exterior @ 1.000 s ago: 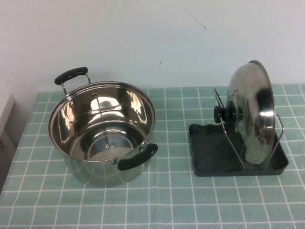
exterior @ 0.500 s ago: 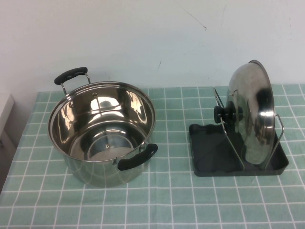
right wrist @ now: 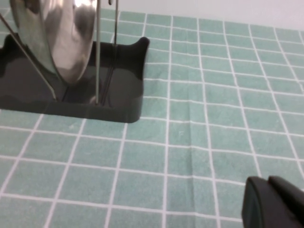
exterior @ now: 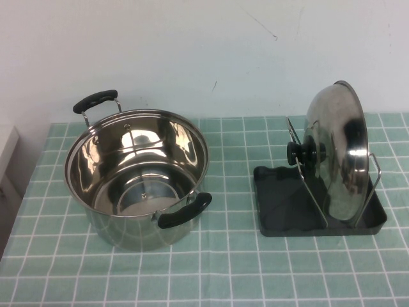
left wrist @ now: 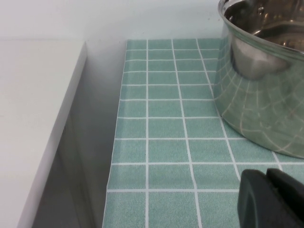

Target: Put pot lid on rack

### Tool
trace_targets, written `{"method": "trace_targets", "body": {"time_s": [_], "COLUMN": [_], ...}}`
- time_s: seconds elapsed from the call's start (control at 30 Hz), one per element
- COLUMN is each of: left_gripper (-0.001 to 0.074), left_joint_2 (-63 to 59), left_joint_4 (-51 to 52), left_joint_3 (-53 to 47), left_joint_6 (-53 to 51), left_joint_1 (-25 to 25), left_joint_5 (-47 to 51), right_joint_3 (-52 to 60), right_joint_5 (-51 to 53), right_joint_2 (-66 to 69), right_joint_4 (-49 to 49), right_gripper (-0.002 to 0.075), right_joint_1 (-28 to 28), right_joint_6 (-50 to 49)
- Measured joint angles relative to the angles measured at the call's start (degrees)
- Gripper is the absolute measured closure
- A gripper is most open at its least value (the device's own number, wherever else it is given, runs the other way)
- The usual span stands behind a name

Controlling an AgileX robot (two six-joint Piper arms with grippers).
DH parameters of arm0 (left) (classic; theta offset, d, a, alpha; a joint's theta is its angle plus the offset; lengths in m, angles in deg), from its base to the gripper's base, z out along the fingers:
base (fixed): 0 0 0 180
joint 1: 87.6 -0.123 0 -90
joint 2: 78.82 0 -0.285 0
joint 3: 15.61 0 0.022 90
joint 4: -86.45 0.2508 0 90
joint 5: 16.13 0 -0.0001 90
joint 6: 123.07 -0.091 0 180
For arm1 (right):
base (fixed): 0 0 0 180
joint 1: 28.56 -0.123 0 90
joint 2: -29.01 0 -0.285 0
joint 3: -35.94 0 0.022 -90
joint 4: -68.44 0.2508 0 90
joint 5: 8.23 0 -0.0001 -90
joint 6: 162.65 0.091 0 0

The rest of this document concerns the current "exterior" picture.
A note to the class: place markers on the stainless steel pot lid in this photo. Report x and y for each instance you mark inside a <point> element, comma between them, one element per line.
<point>342,160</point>

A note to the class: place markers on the green checkered tablecloth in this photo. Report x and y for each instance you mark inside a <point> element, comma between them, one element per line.
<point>223,272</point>

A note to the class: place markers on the white cabinet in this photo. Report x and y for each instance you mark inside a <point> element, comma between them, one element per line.
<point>8,150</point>

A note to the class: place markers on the stainless steel cooking pot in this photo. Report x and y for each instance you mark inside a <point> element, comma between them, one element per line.
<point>105,230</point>

